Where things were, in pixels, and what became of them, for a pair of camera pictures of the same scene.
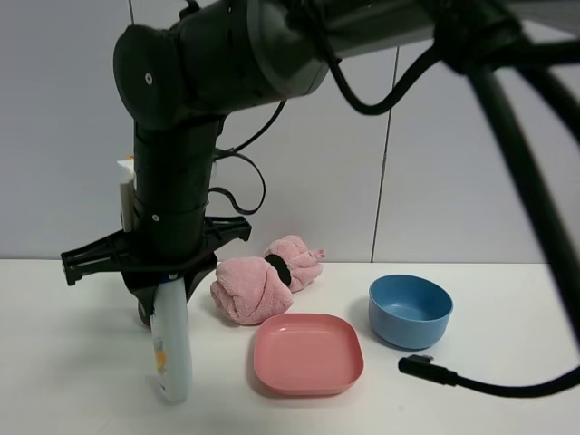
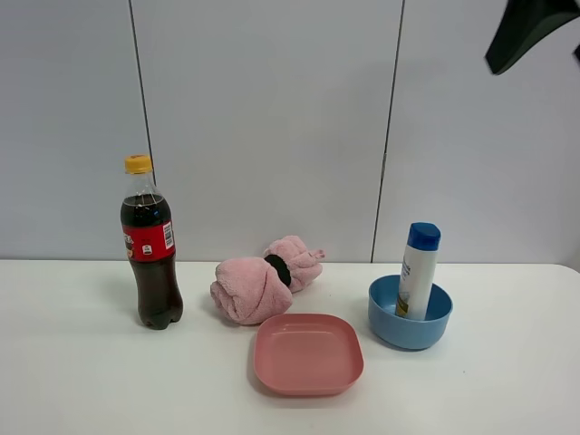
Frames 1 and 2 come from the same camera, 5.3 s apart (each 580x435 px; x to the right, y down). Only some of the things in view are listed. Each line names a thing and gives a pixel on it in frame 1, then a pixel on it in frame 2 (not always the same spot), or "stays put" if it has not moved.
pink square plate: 307,353 stays put
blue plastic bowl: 409,313 stays put
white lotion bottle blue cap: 170,342 -> 418,270
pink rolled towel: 260,291 stays put
